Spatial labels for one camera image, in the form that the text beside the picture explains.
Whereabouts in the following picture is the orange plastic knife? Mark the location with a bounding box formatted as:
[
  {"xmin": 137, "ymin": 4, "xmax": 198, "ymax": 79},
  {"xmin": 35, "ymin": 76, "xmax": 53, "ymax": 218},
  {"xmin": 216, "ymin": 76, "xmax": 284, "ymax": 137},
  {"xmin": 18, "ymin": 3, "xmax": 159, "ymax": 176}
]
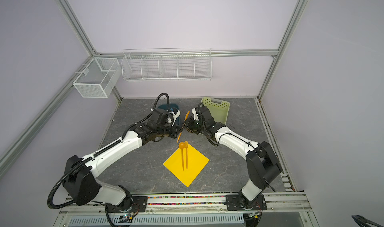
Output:
[{"xmin": 177, "ymin": 111, "xmax": 191, "ymax": 143}]

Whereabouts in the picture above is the orange plastic fork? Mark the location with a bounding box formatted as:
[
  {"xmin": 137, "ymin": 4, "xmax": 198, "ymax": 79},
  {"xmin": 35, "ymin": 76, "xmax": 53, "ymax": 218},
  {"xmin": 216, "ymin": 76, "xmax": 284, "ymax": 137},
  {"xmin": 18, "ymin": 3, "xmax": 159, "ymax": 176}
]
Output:
[{"xmin": 184, "ymin": 141, "xmax": 189, "ymax": 169}]

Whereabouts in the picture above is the yellow paper napkin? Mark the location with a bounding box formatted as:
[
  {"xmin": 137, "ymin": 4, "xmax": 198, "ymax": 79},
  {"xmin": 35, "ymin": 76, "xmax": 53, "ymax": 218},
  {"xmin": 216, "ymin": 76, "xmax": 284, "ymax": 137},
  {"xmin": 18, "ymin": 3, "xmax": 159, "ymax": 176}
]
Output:
[{"xmin": 163, "ymin": 141, "xmax": 210, "ymax": 188}]

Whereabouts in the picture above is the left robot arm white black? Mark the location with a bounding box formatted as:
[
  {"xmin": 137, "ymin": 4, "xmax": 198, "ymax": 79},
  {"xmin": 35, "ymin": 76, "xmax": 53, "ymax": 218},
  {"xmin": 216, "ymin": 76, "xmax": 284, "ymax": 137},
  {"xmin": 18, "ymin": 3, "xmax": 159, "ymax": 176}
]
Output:
[{"xmin": 47, "ymin": 93, "xmax": 182, "ymax": 212}]

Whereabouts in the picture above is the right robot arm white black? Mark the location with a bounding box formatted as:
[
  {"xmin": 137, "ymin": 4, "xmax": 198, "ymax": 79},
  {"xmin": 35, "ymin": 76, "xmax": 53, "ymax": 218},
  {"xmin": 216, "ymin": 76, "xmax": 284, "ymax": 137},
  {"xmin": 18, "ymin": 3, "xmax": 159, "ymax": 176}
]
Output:
[{"xmin": 182, "ymin": 103, "xmax": 283, "ymax": 210}]

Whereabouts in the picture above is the dark teal plastic tub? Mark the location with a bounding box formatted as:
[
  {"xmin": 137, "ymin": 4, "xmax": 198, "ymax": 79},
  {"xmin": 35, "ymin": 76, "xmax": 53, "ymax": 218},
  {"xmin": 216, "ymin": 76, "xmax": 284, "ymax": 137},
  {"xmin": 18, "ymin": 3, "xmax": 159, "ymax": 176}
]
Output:
[{"xmin": 158, "ymin": 104, "xmax": 181, "ymax": 126}]

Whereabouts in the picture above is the light green perforated basket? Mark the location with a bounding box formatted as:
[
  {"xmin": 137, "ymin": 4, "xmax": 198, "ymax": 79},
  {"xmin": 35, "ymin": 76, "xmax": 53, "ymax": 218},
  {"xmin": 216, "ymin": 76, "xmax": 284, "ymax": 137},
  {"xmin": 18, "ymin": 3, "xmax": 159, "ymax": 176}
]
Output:
[{"xmin": 202, "ymin": 97, "xmax": 230, "ymax": 124}]

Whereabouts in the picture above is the white mesh box basket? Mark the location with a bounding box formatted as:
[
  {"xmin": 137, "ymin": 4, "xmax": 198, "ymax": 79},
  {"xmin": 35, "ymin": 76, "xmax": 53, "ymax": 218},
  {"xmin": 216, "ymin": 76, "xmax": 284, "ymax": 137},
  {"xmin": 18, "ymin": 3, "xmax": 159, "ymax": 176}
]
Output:
[{"xmin": 73, "ymin": 58, "xmax": 122, "ymax": 99}]

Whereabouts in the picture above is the white vent grille strip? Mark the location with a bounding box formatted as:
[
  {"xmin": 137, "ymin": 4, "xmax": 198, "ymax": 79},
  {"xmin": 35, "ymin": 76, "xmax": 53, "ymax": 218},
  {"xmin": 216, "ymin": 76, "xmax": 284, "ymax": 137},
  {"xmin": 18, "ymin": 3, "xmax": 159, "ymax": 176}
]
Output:
[{"xmin": 68, "ymin": 214, "xmax": 245, "ymax": 227}]

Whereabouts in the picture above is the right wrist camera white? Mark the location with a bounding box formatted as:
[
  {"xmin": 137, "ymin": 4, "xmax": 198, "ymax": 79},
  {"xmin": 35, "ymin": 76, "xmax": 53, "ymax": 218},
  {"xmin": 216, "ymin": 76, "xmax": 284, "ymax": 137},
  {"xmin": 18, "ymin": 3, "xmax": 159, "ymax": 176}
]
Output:
[{"xmin": 192, "ymin": 108, "xmax": 200, "ymax": 121}]

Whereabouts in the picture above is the white wire shelf rack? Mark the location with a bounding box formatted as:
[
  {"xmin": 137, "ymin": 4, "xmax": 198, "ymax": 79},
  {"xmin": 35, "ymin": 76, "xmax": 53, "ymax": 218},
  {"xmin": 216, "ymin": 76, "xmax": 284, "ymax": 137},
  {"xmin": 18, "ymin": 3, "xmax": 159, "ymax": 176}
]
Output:
[{"xmin": 122, "ymin": 48, "xmax": 213, "ymax": 81}]

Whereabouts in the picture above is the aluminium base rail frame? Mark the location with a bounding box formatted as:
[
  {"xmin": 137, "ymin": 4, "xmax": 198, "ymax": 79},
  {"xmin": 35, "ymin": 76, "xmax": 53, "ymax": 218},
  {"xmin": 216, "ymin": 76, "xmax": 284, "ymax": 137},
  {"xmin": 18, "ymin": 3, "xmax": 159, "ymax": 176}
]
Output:
[{"xmin": 54, "ymin": 192, "xmax": 319, "ymax": 227}]

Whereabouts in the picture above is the black cable bottom right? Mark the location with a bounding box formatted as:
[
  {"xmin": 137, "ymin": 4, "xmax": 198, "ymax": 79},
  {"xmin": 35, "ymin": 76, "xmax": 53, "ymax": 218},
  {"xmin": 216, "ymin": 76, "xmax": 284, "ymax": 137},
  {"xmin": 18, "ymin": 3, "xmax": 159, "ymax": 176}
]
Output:
[{"xmin": 351, "ymin": 214, "xmax": 383, "ymax": 227}]

